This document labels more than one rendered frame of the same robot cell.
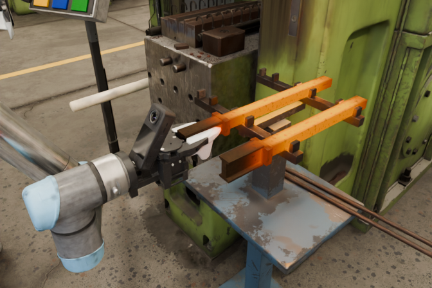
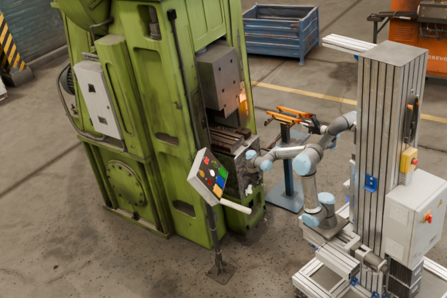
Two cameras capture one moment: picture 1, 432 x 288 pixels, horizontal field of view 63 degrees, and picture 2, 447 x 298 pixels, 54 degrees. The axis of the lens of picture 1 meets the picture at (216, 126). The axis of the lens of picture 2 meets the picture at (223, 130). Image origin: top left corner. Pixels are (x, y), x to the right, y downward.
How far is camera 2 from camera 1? 397 cm
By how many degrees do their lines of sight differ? 80
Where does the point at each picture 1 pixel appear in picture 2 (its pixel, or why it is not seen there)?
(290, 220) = (295, 136)
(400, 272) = not seen: hidden behind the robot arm
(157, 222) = (253, 237)
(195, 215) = (255, 209)
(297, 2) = (247, 105)
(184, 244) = (262, 223)
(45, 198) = not seen: hidden behind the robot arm
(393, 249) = not seen: hidden behind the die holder
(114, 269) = (285, 242)
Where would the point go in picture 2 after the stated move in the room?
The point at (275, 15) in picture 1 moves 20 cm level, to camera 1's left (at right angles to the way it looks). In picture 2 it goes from (243, 114) to (249, 125)
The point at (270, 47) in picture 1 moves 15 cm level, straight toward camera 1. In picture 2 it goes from (243, 124) to (260, 121)
